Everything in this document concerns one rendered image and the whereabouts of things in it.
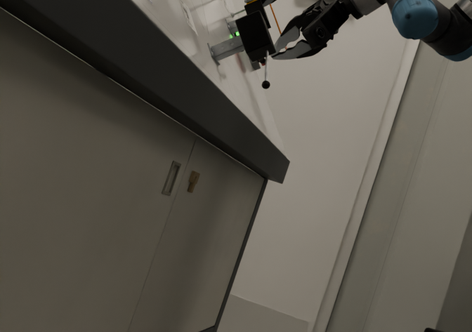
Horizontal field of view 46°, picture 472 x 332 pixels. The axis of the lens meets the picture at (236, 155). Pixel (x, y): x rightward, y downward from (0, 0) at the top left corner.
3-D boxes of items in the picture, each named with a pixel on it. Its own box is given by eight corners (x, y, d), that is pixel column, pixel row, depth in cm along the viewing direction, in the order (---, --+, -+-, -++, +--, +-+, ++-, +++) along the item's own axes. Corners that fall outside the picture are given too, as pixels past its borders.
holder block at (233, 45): (225, 100, 89) (284, 76, 87) (203, 33, 92) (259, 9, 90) (232, 107, 93) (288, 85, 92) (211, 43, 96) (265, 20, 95)
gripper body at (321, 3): (319, 38, 127) (365, 9, 121) (314, 52, 119) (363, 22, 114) (299, 11, 124) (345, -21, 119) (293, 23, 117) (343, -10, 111)
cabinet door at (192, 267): (217, 326, 142) (267, 179, 145) (120, 368, 89) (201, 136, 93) (208, 322, 142) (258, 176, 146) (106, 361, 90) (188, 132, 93)
